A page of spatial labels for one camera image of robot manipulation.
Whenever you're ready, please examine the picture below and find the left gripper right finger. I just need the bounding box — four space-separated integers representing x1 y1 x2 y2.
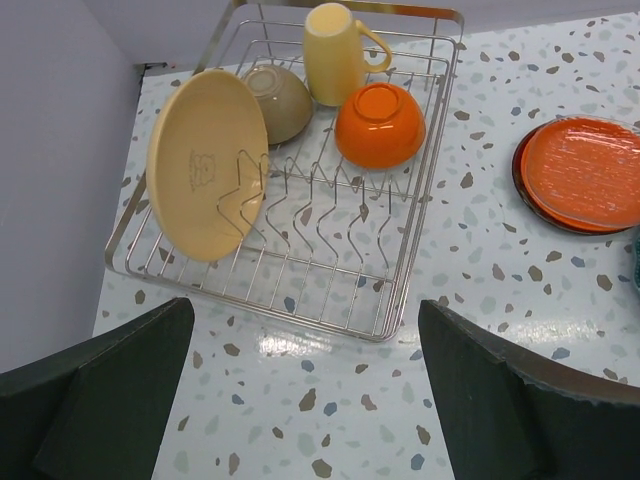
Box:
418 300 639 479

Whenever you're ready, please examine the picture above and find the beige small plate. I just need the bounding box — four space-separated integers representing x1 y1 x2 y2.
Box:
242 65 313 145

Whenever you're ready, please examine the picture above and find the teal embossed plate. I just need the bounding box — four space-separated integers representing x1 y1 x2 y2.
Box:
626 231 640 293

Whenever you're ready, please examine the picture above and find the red floral plate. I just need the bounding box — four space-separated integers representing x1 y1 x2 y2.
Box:
511 123 630 236

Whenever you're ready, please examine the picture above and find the yellow plate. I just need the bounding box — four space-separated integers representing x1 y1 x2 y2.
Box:
146 69 269 262

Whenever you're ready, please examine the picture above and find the clear glass plate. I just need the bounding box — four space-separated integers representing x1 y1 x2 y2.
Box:
522 115 640 232

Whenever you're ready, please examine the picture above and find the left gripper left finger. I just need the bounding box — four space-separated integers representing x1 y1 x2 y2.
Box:
1 298 194 479

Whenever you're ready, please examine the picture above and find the yellow ceramic mug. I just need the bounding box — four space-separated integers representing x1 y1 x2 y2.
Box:
302 2 392 107

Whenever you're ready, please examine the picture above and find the orange plate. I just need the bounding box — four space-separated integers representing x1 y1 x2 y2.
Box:
519 117 640 236

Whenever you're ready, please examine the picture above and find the orange ceramic bowl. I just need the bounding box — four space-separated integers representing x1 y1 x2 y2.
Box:
335 82 426 169

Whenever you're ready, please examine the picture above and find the chrome wire dish rack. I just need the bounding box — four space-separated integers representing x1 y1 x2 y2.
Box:
105 1 464 342

